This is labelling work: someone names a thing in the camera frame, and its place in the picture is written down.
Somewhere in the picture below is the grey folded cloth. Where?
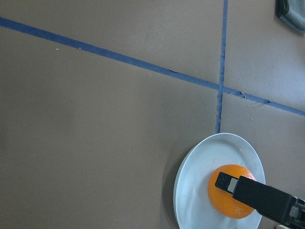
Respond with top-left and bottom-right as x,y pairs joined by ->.
275,0 -> 305,33

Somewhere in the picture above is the light blue plate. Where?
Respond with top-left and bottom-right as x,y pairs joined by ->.
173,133 -> 265,229

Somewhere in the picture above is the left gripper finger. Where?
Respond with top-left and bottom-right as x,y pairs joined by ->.
214,172 -> 305,227

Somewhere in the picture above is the orange fruit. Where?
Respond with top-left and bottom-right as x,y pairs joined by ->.
208,164 -> 255,219

